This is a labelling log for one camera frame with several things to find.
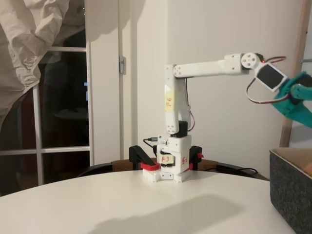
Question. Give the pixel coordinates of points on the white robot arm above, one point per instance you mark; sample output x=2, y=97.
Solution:
x=202, y=69

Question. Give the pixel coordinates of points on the grey felt box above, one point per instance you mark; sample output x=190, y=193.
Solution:
x=290, y=195

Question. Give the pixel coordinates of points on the light wood framed panel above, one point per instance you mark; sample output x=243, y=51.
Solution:
x=299, y=48

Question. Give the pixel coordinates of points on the black clamp with red pad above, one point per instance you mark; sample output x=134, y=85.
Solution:
x=136, y=153
x=195, y=158

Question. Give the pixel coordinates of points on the silver door hinge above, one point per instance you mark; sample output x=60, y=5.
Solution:
x=122, y=64

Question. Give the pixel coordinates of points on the white framed glass door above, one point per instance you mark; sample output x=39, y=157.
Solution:
x=102, y=97

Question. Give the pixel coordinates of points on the dark curved chair back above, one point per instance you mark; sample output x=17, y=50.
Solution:
x=92, y=170

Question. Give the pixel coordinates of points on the beige crumpled curtain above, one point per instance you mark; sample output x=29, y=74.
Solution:
x=24, y=36

